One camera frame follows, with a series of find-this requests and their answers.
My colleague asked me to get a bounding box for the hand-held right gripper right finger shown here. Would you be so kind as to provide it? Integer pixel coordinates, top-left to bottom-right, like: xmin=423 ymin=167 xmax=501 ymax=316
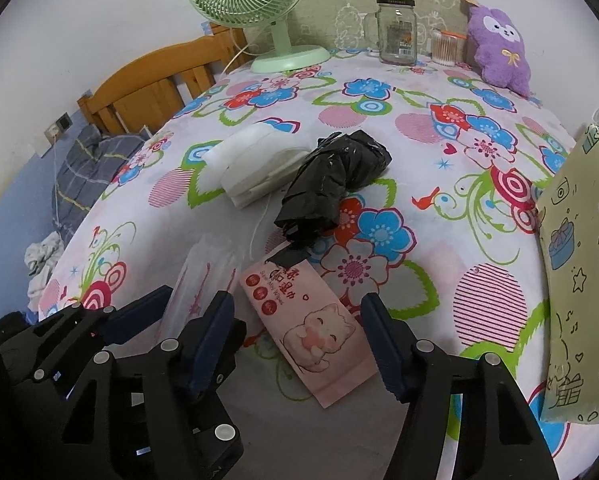
xmin=360 ymin=292 xmax=560 ymax=480

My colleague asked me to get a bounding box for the glass jar with green lid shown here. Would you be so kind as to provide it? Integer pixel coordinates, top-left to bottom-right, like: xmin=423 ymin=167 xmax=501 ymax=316
xmin=363 ymin=0 xmax=419 ymax=66

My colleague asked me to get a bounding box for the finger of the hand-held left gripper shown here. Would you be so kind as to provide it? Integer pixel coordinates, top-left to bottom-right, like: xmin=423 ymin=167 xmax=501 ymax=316
xmin=102 ymin=285 xmax=175 ymax=346

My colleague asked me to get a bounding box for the pink wet wipes pack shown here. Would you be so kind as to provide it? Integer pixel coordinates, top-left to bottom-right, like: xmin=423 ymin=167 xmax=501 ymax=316
xmin=239 ymin=249 xmax=380 ymax=409

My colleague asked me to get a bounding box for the white fan cable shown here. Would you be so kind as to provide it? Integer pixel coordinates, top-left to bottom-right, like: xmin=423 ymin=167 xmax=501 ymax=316
xmin=224 ymin=42 xmax=260 ymax=78

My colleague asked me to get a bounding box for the clear cotton swab box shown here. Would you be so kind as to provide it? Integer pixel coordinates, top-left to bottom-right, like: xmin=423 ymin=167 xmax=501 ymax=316
xmin=432 ymin=28 xmax=466 ymax=67

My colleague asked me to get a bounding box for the green patterned foam board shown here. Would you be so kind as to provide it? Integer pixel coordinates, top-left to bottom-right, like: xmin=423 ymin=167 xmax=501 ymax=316
xmin=286 ymin=0 xmax=469 ymax=53

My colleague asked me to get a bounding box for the white crumpled clothing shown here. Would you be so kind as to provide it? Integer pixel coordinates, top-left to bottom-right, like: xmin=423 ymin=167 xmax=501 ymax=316
xmin=23 ymin=232 xmax=65 ymax=306

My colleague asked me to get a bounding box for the floral tablecloth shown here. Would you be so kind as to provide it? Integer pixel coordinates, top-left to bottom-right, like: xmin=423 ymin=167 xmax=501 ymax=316
xmin=38 ymin=47 xmax=595 ymax=480

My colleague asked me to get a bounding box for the white wall cable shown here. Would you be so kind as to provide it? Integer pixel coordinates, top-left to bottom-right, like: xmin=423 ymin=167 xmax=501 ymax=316
xmin=49 ymin=135 xmax=62 ymax=223

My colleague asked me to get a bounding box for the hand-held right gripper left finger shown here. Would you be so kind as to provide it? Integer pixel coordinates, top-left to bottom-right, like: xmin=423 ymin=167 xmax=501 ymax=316
xmin=62 ymin=291 xmax=245 ymax=480

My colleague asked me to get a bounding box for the wooden bed headboard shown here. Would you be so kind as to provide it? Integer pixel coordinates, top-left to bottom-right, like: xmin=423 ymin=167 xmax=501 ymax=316
xmin=77 ymin=27 xmax=247 ymax=137

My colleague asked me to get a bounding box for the black plastic bag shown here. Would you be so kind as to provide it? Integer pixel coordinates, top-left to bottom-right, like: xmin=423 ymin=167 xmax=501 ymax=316
xmin=274 ymin=130 xmax=393 ymax=251

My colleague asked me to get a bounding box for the purple plush toy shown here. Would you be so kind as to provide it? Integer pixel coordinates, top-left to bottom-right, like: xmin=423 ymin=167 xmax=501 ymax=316
xmin=465 ymin=4 xmax=533 ymax=98

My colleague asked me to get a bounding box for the grey plaid pillow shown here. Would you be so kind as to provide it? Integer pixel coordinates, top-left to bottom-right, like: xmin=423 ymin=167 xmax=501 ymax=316
xmin=52 ymin=125 xmax=150 ymax=236

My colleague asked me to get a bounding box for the white cloth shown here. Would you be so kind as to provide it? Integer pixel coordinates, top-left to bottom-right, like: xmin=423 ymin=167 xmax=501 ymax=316
xmin=202 ymin=126 xmax=280 ymax=181

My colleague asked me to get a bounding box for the clear plastic pack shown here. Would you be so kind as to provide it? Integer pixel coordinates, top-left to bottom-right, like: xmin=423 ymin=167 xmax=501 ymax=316
xmin=162 ymin=245 xmax=240 ymax=341

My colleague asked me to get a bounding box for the cream face mask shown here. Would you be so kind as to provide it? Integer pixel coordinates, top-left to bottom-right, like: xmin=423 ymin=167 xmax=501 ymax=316
xmin=220 ymin=147 xmax=311 ymax=209

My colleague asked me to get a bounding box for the wall socket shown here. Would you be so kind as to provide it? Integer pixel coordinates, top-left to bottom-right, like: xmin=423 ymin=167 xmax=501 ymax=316
xmin=44 ymin=114 xmax=73 ymax=137

